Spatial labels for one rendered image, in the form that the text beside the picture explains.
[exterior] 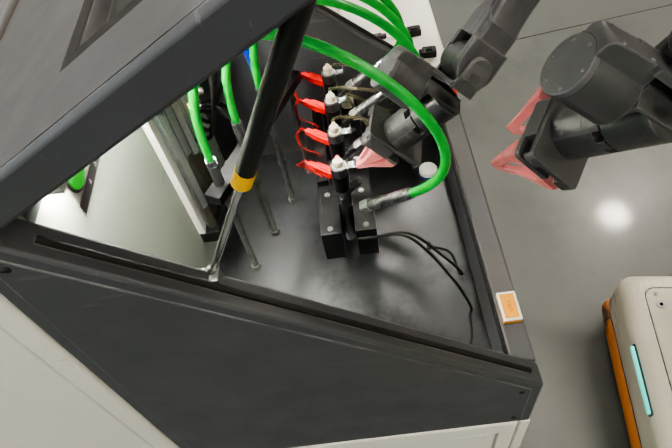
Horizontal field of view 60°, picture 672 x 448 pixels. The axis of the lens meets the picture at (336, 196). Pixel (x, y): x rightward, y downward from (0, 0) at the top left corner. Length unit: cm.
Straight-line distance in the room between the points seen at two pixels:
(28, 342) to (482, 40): 66
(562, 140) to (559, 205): 174
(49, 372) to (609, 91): 67
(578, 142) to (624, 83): 9
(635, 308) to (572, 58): 138
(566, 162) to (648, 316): 124
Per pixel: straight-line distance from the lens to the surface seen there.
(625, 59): 52
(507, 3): 85
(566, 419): 197
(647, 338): 181
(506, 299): 99
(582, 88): 51
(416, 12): 149
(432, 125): 73
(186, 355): 73
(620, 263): 225
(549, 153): 61
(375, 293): 114
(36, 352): 75
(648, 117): 55
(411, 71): 82
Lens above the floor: 183
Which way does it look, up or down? 51 degrees down
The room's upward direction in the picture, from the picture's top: 11 degrees counter-clockwise
